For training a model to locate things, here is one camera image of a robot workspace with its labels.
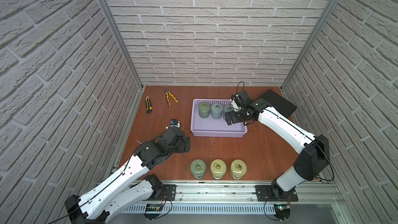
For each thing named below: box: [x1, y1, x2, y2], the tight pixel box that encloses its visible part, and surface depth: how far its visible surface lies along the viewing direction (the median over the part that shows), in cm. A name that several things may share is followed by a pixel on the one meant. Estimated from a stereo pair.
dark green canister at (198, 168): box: [190, 158, 207, 179], surface depth 76 cm
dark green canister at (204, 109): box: [197, 101, 211, 119], surface depth 99 cm
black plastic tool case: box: [260, 89, 297, 117], surface depth 108 cm
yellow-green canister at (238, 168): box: [230, 159, 247, 180], surface depth 76 cm
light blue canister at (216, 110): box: [210, 102, 224, 120], surface depth 98 cm
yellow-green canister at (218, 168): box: [210, 158, 227, 180], surface depth 76 cm
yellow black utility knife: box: [145, 95, 153, 115], surface depth 109 cm
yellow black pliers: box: [164, 88, 179, 107], surface depth 115 cm
